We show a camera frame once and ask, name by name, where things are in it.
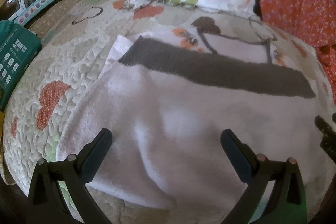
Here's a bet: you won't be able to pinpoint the long box with coloured dots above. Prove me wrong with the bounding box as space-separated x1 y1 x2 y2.
8 0 59 27

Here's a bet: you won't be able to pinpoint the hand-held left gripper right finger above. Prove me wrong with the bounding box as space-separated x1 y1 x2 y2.
221 129 307 224

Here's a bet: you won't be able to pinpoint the green cardboard box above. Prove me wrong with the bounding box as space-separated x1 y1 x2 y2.
0 20 43 112

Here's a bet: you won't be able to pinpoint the orange floral pillow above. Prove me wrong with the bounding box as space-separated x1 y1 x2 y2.
249 0 336 105

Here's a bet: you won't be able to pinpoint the quilted cream bedspread orange patches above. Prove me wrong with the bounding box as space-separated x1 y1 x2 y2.
0 0 336 224

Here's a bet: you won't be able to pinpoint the white floral garment grey band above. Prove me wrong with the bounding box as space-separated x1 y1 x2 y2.
56 17 332 211

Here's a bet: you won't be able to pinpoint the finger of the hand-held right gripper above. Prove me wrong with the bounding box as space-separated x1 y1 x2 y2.
314 115 336 159

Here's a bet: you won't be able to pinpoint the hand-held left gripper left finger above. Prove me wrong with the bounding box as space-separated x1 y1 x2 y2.
27 128 113 224

